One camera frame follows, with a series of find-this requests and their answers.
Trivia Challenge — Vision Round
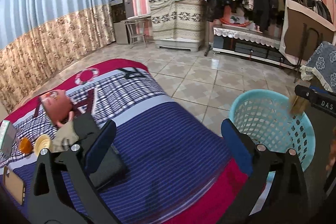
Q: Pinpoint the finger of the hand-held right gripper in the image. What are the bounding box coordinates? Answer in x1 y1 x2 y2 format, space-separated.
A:
221 118 311 224
28 120 119 224
294 84 315 100

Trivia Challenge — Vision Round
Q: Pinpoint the brown wrapper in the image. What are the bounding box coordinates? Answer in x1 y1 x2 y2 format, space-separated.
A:
288 94 310 115

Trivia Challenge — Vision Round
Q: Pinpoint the light blue plastic basket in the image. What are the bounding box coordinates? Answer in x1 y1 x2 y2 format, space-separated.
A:
228 89 315 216

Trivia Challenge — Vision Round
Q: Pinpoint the blue floral fringed cloth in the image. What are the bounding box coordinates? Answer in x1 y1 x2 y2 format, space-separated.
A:
300 41 336 93

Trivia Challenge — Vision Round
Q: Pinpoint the beige sock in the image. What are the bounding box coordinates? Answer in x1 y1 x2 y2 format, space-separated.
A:
50 122 80 152

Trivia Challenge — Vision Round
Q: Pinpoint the brown cardboard board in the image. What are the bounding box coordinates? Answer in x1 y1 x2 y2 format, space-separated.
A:
279 0 336 62

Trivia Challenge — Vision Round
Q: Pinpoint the pink cup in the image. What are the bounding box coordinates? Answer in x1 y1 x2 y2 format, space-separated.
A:
39 90 74 128

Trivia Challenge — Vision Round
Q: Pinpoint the striped blue red blanket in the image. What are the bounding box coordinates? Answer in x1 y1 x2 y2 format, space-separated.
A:
0 59 263 224

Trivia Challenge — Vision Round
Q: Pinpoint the low cabinet with lace cloth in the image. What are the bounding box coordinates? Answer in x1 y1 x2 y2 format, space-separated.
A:
213 25 296 67

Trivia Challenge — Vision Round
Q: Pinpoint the orange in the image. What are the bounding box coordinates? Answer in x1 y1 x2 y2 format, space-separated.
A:
20 137 32 152

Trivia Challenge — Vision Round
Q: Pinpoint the brown phone case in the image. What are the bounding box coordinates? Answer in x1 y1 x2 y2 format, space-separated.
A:
3 166 26 206

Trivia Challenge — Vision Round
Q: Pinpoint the grey box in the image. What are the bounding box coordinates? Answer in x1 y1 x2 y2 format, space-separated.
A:
0 120 18 157

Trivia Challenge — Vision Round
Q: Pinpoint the small metal side table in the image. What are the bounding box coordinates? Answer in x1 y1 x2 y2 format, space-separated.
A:
121 15 153 48

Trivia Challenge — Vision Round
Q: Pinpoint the grey water dispenser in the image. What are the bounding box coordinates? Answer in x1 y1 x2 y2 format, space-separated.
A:
110 0 133 45

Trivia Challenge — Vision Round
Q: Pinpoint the cabinet under patterned cloth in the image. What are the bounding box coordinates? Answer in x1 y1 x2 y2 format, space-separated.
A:
149 0 206 52

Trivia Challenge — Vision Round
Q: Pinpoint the blue and floral curtain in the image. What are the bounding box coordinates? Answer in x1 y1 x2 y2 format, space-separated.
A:
0 0 116 111

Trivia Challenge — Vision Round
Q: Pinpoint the black metal frame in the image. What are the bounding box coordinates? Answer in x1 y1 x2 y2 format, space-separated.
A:
293 23 324 83

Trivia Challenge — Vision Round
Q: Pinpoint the red ring toy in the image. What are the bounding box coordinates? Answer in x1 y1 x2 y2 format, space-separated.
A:
220 14 253 28

